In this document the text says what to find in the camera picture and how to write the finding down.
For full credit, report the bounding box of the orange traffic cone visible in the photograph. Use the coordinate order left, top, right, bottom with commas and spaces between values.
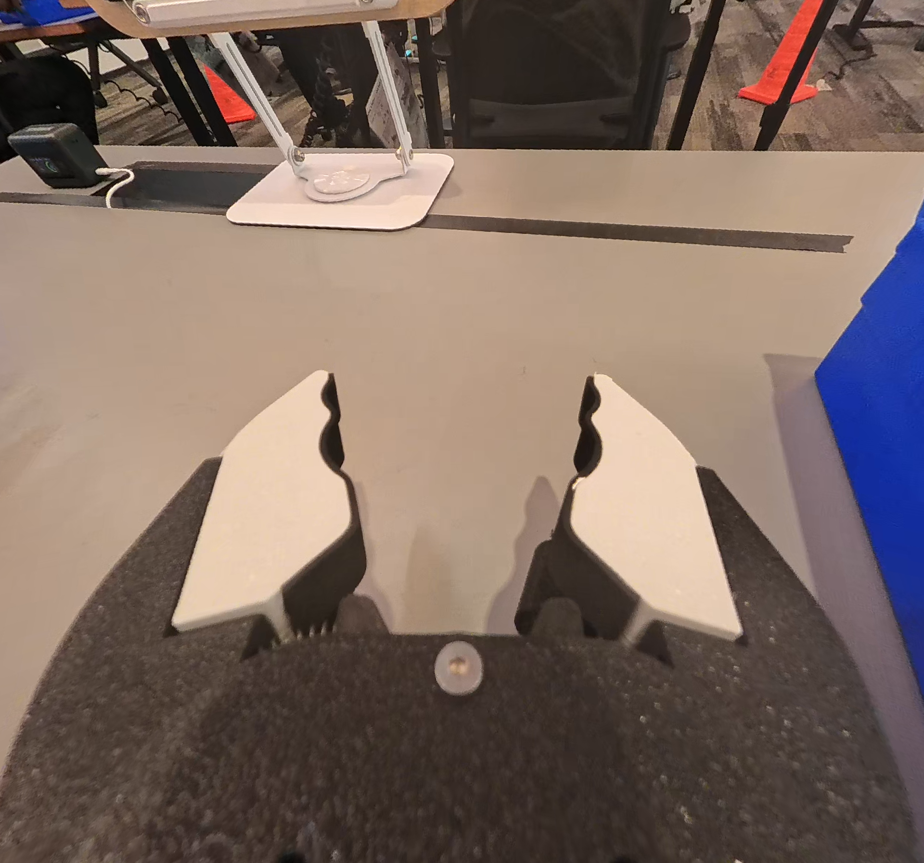
736, 0, 844, 107
202, 63, 258, 125

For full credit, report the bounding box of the small black cube device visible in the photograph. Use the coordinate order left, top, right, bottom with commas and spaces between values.
7, 123, 107, 189

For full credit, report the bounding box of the blue plastic bin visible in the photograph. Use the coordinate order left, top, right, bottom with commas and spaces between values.
814, 202, 924, 698

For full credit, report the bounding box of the white paper tag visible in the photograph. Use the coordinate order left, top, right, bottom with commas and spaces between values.
364, 47, 418, 149

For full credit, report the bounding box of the black mesh office chair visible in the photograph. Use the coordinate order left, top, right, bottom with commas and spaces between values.
449, 0, 694, 151

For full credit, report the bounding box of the small blue background bin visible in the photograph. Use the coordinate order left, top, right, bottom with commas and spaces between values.
0, 0, 82, 26

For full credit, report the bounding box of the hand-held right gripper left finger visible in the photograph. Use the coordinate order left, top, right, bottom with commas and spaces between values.
171, 371, 369, 642

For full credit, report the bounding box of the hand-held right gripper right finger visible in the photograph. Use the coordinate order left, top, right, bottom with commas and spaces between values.
514, 372, 744, 646

